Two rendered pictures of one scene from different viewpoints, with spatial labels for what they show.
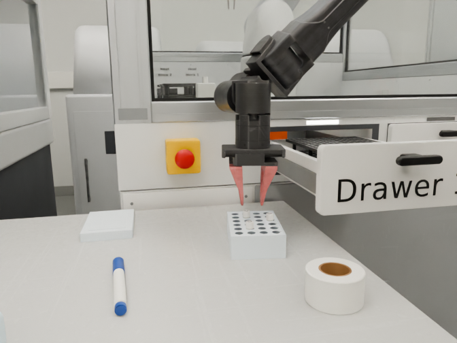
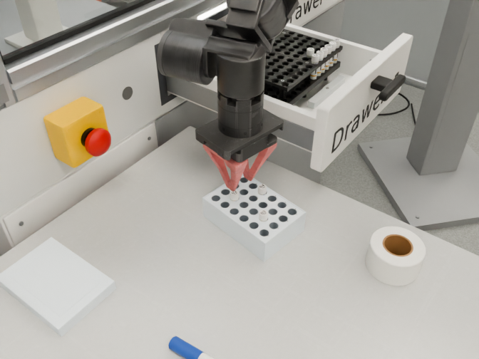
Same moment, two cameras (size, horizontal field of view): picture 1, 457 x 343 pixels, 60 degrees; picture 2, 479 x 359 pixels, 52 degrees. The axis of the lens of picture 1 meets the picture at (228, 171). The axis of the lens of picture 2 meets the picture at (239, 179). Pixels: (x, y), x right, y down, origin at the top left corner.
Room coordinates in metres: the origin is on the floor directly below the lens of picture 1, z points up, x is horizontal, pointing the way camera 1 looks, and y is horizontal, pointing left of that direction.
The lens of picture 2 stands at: (0.26, 0.31, 1.28)
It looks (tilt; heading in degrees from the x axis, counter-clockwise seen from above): 41 degrees down; 318
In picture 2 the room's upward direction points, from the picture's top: straight up
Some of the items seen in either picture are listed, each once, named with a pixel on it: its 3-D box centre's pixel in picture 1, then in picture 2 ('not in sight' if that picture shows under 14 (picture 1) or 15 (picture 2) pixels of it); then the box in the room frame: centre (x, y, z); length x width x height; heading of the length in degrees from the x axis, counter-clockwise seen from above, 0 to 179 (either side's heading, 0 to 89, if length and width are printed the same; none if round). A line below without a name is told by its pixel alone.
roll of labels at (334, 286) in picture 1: (334, 284); (394, 255); (0.44, -0.13, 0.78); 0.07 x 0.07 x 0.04
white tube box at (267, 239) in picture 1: (254, 233); (253, 214); (0.62, -0.04, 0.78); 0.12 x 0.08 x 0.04; 3
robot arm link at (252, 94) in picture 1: (251, 98); (236, 68); (0.65, -0.04, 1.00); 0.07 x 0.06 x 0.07; 24
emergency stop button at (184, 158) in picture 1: (184, 158); (95, 140); (0.80, 0.09, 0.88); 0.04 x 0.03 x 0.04; 101
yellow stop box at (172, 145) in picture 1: (183, 156); (80, 132); (0.83, 0.10, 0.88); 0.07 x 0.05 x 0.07; 101
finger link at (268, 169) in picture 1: (254, 177); (241, 157); (0.65, -0.04, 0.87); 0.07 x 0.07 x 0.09; 1
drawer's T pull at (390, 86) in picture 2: (414, 158); (385, 85); (0.60, -0.29, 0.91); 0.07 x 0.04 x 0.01; 101
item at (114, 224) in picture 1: (109, 224); (55, 283); (0.71, 0.22, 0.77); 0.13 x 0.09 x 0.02; 12
